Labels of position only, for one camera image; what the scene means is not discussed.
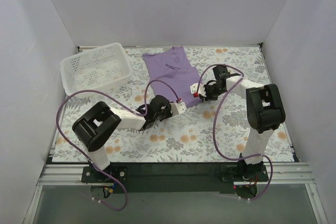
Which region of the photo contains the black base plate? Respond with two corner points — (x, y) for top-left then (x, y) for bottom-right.
(81, 162), (271, 194)

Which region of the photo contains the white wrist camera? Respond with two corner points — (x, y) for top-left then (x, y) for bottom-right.
(190, 83), (206, 99)
(170, 98), (187, 116)

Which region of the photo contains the purple t-shirt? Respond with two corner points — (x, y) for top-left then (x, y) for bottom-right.
(142, 46), (201, 108)

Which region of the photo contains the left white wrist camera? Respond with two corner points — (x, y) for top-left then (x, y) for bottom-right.
(170, 98), (187, 116)

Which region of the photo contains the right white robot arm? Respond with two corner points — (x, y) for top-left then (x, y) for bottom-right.
(193, 64), (286, 182)

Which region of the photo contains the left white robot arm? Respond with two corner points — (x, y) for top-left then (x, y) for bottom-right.
(72, 95), (175, 171)

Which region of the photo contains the floral table mat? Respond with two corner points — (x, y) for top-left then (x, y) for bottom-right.
(51, 46), (298, 163)

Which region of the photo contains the white plastic basket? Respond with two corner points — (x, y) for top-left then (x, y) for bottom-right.
(60, 42), (132, 96)

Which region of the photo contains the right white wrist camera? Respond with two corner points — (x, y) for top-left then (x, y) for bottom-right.
(190, 83), (206, 99)

